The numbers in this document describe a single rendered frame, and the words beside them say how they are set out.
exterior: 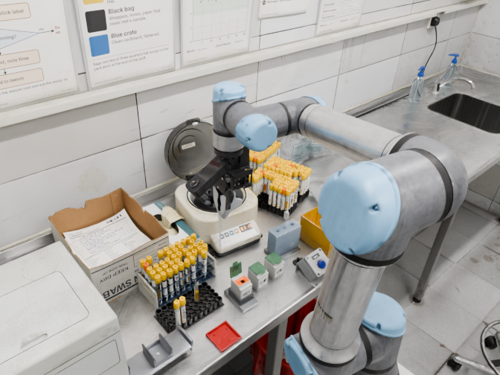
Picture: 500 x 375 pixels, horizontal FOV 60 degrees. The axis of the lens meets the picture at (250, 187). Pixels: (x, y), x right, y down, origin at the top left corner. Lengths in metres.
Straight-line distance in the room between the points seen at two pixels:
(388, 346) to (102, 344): 0.56
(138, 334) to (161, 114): 0.71
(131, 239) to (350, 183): 0.94
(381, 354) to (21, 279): 0.74
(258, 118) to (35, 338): 0.58
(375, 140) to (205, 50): 0.89
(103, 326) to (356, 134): 0.58
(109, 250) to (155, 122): 0.45
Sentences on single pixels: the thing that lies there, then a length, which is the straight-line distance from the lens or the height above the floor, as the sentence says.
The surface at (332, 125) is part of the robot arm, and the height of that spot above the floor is 1.48.
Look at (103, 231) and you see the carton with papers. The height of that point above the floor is 0.94.
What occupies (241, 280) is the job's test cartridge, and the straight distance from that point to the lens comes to 1.23.
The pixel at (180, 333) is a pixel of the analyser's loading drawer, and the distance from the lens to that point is 1.17.
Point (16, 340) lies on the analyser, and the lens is 0.91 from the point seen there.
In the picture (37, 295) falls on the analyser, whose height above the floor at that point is 1.17.
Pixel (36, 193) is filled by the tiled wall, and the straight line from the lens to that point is 1.44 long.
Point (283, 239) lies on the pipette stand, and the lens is 1.36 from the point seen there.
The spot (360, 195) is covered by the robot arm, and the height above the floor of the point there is 1.53.
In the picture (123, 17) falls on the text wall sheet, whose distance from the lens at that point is 1.34.
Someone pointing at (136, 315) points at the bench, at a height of 0.87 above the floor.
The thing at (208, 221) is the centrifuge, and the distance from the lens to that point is 1.36.
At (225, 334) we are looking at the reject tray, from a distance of 1.21.
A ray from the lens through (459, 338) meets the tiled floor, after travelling 2.58.
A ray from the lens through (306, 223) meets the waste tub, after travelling 1.42.
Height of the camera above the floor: 1.85
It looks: 35 degrees down
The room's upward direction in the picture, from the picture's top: 3 degrees clockwise
